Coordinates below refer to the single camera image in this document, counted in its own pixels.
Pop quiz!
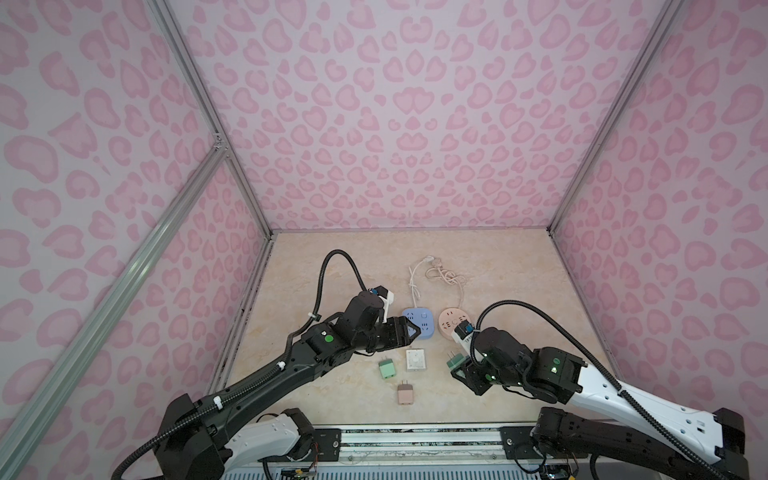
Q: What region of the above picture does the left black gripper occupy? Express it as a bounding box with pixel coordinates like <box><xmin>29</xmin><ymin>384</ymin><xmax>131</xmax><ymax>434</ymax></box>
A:
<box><xmin>355</xmin><ymin>321</ymin><xmax>428</xmax><ymax>354</ymax></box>

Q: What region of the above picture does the pink plug adapter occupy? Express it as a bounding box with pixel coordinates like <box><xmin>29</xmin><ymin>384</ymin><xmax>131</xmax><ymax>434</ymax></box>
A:
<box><xmin>396</xmin><ymin>382</ymin><xmax>415</xmax><ymax>405</ymax></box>

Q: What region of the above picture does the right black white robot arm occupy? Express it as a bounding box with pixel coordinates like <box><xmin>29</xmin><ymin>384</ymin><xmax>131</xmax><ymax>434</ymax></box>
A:
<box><xmin>451</xmin><ymin>300</ymin><xmax>750</xmax><ymax>479</ymax></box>

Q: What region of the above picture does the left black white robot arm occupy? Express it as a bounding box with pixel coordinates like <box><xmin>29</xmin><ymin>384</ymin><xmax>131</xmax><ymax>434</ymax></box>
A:
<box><xmin>111</xmin><ymin>282</ymin><xmax>421</xmax><ymax>479</ymax></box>

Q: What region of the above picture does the white square plug adapter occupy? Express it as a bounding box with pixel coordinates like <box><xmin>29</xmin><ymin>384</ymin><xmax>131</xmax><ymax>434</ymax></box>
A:
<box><xmin>406</xmin><ymin>349</ymin><xmax>427</xmax><ymax>371</ymax></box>

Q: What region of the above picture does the light green plug adapter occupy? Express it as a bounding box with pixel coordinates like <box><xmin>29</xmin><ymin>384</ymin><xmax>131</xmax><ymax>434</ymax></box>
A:
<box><xmin>378</xmin><ymin>359</ymin><xmax>397</xmax><ymax>380</ymax></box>

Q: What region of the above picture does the blue square power strip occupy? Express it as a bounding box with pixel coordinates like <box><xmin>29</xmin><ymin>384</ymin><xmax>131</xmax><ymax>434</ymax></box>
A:
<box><xmin>402</xmin><ymin>307</ymin><xmax>435</xmax><ymax>340</ymax></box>

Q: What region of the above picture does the pink round power strip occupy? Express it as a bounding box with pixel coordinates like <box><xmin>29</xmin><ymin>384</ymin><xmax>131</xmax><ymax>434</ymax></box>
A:
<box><xmin>437</xmin><ymin>307</ymin><xmax>472</xmax><ymax>340</ymax></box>

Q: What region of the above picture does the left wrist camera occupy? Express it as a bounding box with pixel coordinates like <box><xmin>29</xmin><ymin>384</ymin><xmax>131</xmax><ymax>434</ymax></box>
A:
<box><xmin>370</xmin><ymin>286</ymin><xmax>395</xmax><ymax>317</ymax></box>

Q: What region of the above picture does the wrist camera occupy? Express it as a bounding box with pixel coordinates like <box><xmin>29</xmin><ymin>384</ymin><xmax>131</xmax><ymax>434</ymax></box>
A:
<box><xmin>370</xmin><ymin>286</ymin><xmax>395</xmax><ymax>317</ymax></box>
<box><xmin>452</xmin><ymin>321</ymin><xmax>475</xmax><ymax>353</ymax></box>

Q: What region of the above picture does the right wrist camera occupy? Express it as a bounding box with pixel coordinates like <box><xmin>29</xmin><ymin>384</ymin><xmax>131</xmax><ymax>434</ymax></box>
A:
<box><xmin>452</xmin><ymin>321</ymin><xmax>475</xmax><ymax>353</ymax></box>

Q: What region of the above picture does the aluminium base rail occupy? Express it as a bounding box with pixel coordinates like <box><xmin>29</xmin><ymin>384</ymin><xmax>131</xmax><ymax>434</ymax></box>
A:
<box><xmin>221</xmin><ymin>422</ymin><xmax>679</xmax><ymax>480</ymax></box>

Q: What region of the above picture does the diagonal aluminium frame bar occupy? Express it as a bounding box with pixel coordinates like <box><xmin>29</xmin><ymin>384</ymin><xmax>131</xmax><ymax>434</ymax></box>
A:
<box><xmin>1</xmin><ymin>145</ymin><xmax>229</xmax><ymax>479</ymax></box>

